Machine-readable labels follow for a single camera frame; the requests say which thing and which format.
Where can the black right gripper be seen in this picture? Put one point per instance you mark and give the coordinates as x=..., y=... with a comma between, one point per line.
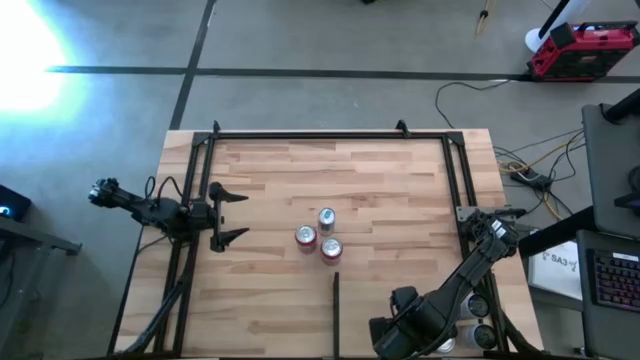
x=405, y=330

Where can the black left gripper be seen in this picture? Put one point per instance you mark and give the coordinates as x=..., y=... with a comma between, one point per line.
x=205, y=215

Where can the plain silver beverage can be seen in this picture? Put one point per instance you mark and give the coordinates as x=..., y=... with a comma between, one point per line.
x=448, y=346

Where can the white slim beverage can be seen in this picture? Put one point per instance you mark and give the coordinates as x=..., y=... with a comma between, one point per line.
x=480, y=336
x=477, y=306

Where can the red soda can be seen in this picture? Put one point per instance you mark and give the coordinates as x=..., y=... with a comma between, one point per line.
x=306, y=239

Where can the slim teal and silver can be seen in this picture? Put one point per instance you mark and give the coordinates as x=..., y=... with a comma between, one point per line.
x=326, y=222

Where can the red Fanta strawberry can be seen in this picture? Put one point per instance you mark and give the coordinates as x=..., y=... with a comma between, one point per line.
x=331, y=250

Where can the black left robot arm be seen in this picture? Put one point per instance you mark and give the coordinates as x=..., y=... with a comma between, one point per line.
x=150, y=212

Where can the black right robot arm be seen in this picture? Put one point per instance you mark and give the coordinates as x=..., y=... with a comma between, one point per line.
x=470, y=270

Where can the grey metal mounting plate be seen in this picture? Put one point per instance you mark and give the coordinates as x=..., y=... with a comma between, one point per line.
x=464, y=212

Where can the white paper sign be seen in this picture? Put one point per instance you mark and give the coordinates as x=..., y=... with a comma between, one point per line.
x=555, y=275

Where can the black diagonal beam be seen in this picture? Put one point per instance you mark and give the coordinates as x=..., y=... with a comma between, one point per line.
x=555, y=232

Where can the dark desk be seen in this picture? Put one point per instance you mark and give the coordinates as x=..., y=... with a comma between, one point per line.
x=585, y=325

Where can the grey bench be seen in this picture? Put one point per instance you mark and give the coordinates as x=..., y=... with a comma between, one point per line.
x=30, y=235

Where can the black power brick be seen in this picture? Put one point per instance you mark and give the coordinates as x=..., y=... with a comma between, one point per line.
x=531, y=178

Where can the black device with blue light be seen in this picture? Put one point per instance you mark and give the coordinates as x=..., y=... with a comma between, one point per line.
x=15, y=200

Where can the black backlit keyboard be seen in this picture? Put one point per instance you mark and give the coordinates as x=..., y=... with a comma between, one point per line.
x=617, y=280

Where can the black curved object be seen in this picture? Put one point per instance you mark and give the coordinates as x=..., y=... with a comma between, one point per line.
x=631, y=197

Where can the grey desk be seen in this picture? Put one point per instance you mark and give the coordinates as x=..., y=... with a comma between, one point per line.
x=610, y=165

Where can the white stand with black pole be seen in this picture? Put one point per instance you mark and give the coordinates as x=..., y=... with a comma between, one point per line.
x=534, y=40

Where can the red and black tool case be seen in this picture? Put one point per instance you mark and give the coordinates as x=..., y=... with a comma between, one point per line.
x=585, y=55

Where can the black frame clamp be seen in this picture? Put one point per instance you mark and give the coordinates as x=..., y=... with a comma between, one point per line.
x=216, y=127
x=402, y=127

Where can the black table rig frame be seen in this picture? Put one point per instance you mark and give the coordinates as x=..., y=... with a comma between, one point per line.
x=325, y=135

